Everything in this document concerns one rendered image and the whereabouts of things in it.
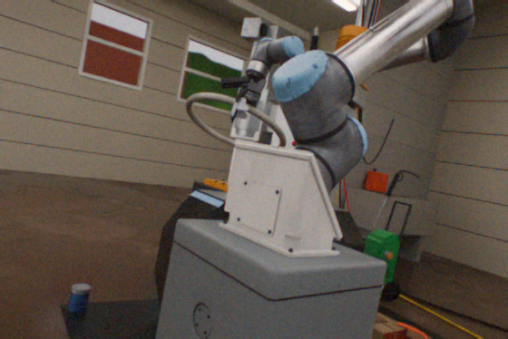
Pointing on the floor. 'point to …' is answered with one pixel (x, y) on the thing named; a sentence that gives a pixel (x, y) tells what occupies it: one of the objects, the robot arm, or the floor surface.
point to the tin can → (79, 297)
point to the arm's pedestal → (264, 289)
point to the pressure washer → (386, 241)
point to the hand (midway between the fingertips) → (231, 116)
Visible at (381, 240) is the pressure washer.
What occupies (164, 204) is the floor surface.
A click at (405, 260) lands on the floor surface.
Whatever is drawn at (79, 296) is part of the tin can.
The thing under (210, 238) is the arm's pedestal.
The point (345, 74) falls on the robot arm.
